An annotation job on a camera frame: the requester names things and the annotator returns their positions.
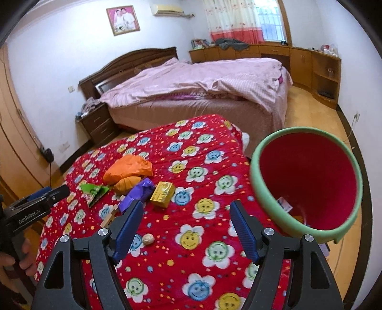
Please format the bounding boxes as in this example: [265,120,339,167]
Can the person's left hand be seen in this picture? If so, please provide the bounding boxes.
[0,238,38,294]

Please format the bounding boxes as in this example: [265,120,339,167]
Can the wooden wardrobe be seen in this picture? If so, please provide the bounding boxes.
[1,45,49,198]

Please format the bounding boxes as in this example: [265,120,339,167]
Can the black charger plug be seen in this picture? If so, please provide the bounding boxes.
[39,145,54,164]

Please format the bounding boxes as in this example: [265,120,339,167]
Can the green snack wrapper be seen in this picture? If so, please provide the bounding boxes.
[80,183,109,208]

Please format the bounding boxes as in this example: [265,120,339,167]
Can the wooden puzzle piece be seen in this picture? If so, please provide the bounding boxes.
[98,195,125,228]

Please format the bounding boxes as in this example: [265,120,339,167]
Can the peanut shell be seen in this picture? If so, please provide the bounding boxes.
[142,233,155,245]

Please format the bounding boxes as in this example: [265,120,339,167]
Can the orange foam net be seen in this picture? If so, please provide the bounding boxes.
[113,176,141,195]

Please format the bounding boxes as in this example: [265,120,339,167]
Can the dark wooden nightstand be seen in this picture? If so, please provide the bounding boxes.
[77,103,120,147]

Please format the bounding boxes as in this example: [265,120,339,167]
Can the orange plastic bag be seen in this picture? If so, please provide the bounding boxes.
[103,154,154,185]

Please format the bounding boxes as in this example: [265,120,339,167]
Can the red bin green rim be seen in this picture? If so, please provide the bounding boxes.
[250,127,363,243]

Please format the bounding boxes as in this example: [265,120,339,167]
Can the purple plastic wrapper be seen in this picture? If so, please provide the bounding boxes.
[118,178,155,213]

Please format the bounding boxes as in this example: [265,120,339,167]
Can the red flower pattern blanket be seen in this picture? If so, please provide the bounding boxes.
[36,115,273,309]

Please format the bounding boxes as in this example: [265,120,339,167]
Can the yellow small carton box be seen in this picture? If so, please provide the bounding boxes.
[150,181,175,208]

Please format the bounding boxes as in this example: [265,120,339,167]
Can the brown bed with headboard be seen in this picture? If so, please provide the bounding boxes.
[79,47,290,156]

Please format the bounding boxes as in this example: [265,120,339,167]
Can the framed wedding photo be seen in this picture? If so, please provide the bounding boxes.
[106,6,140,36]

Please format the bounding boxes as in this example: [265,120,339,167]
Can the pink duvet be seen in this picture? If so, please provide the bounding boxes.
[100,58,293,110]

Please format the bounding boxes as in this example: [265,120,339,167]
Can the long wooden cabinet desk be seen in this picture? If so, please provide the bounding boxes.
[189,44,341,109]

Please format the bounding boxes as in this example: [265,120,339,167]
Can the white air conditioner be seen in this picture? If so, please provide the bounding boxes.
[151,5,195,19]

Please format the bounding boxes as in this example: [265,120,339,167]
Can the grey clothes pile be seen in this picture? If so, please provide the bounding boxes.
[215,38,250,51]

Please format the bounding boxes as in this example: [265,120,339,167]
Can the window with bars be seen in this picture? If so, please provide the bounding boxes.
[255,0,292,46]

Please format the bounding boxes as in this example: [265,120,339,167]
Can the floral curtain red hem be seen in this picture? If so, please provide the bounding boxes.
[203,0,264,45]

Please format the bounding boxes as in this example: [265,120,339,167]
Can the white floor cable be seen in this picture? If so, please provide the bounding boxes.
[340,112,361,144]

